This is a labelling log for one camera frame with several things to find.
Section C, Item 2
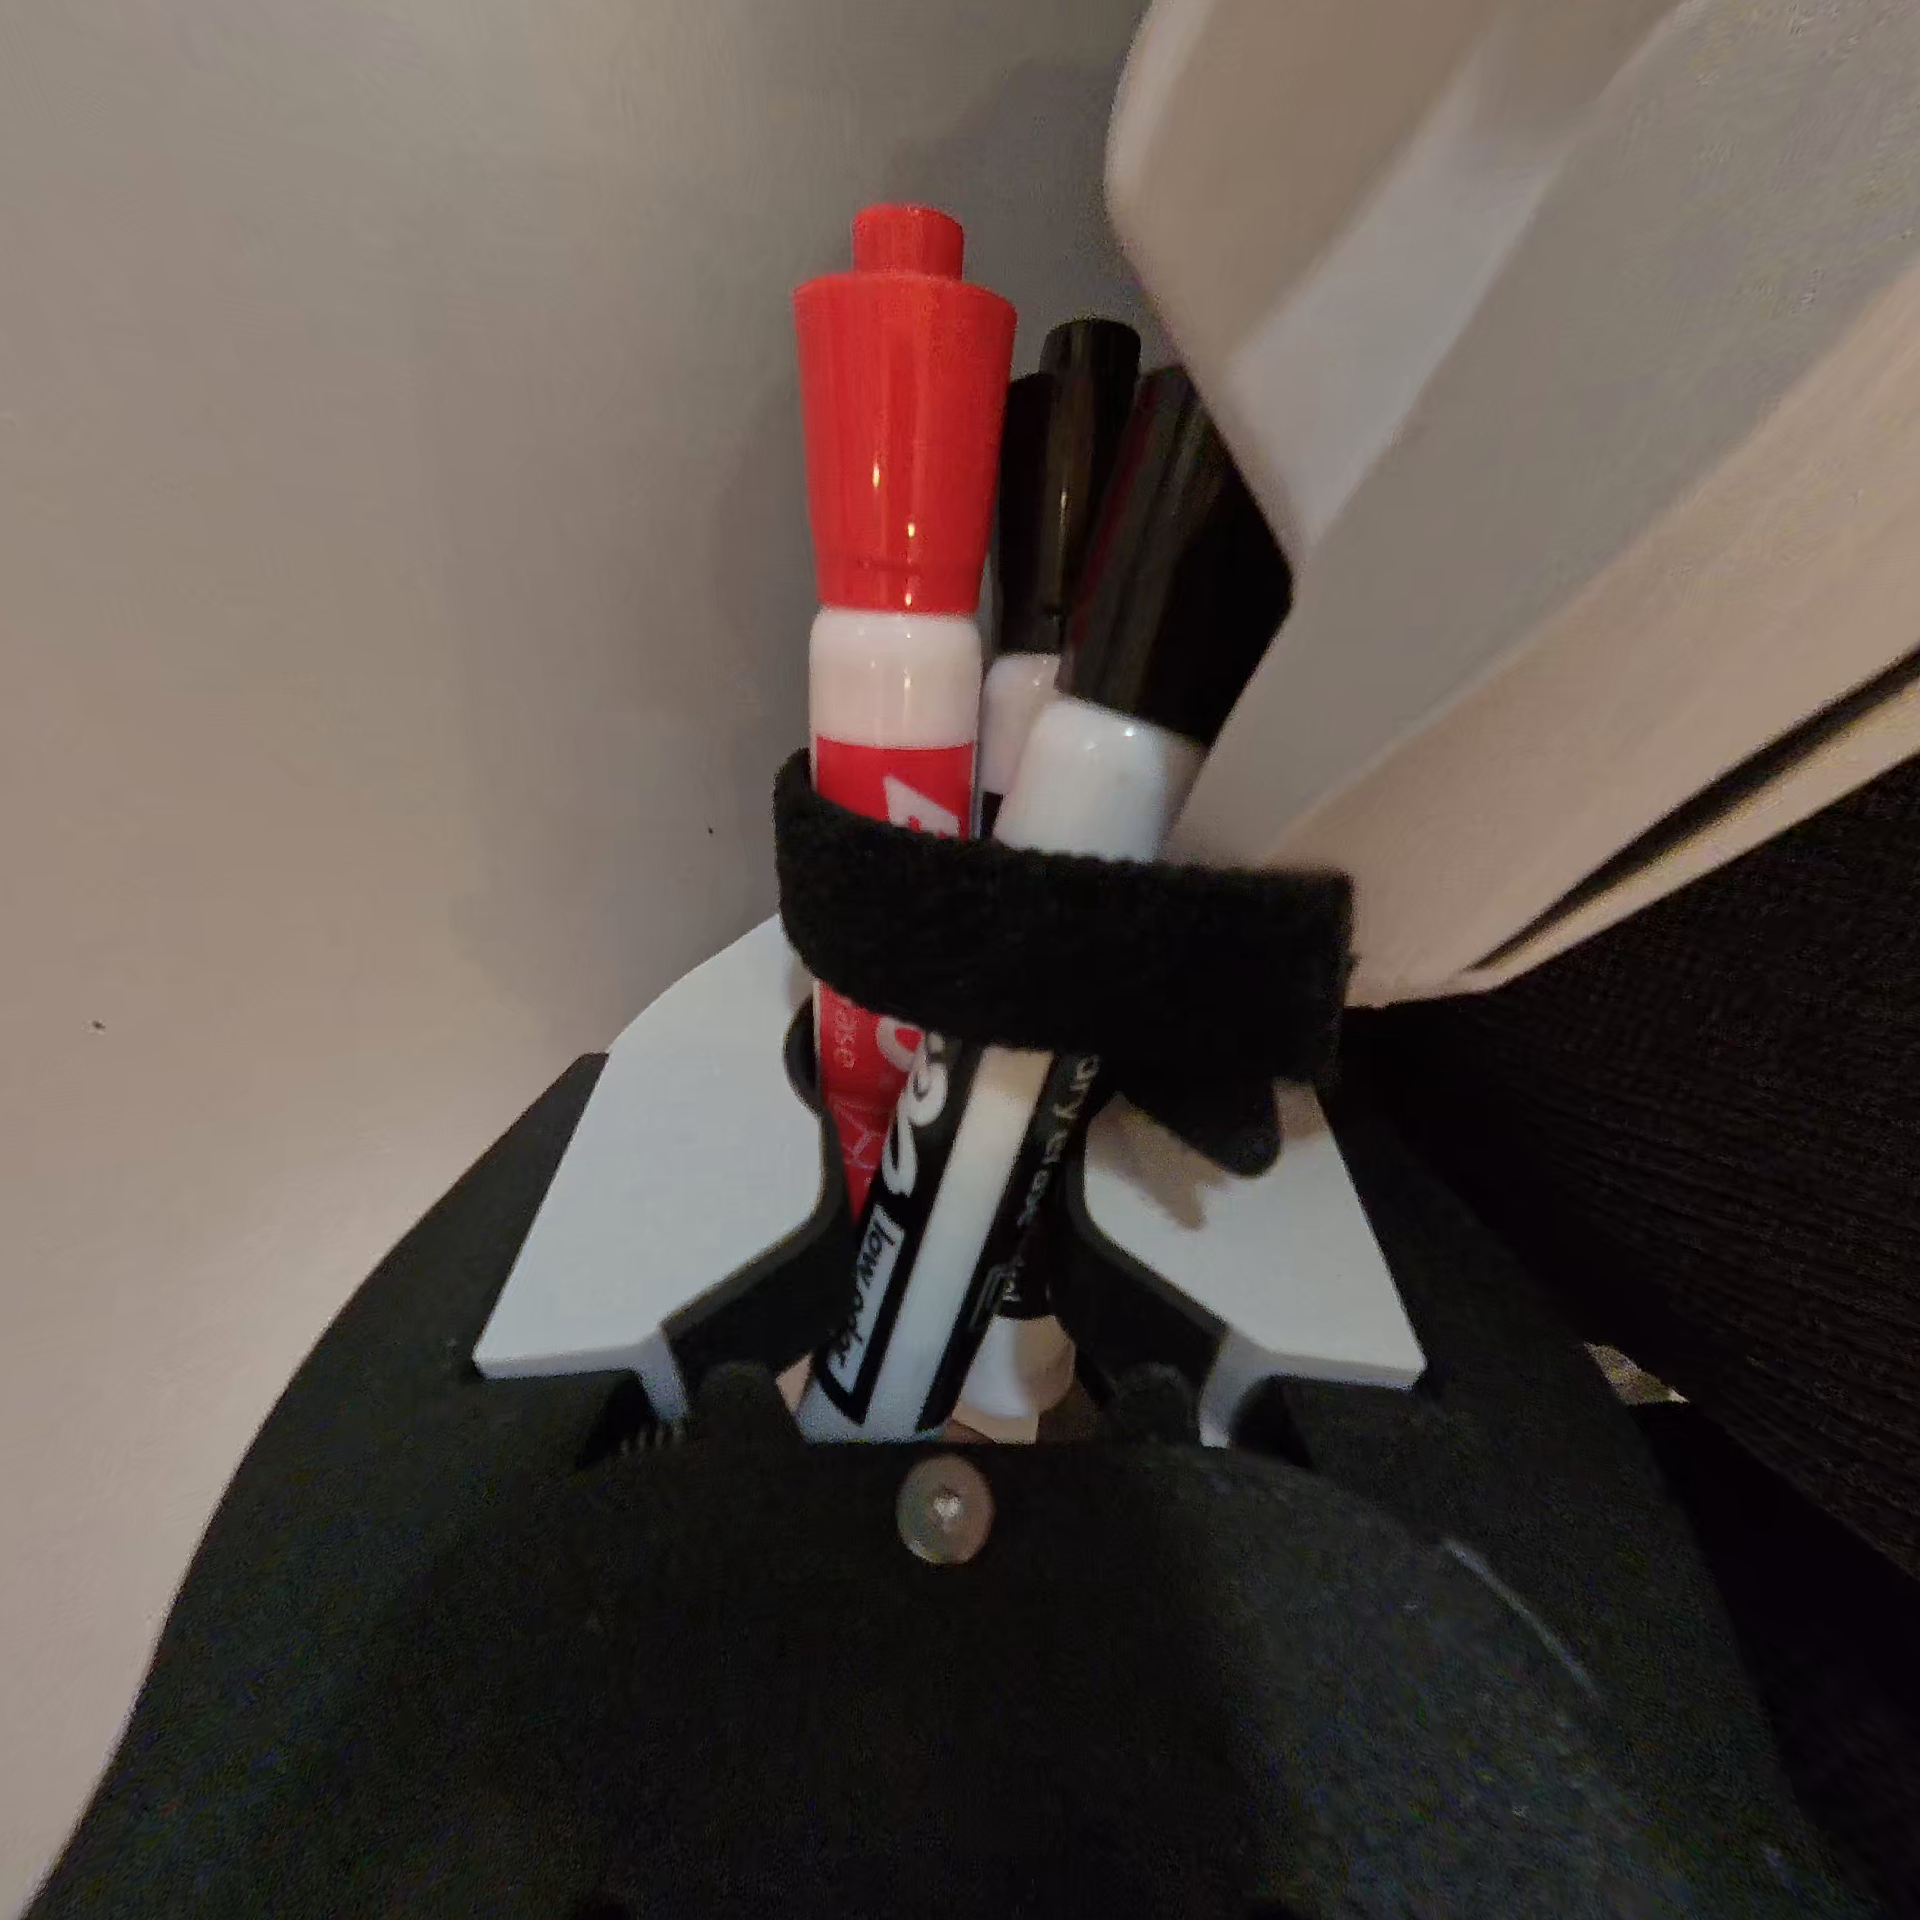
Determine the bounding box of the black dry erase marker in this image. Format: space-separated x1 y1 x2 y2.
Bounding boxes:
790 367 1296 1444
957 321 1145 1444

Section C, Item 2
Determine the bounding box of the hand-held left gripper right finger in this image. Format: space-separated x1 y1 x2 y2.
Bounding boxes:
1056 1102 1432 1450

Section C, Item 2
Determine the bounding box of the red dry erase marker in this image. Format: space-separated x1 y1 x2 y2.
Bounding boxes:
790 211 1022 1220

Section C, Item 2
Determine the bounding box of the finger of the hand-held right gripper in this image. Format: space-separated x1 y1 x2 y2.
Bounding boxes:
1352 717 1920 1007
1105 0 1920 973

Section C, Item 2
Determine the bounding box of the black velcro strap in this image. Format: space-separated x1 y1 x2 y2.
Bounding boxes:
772 750 1356 1190

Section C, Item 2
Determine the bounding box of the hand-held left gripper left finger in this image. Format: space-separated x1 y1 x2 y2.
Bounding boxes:
470 918 859 1420

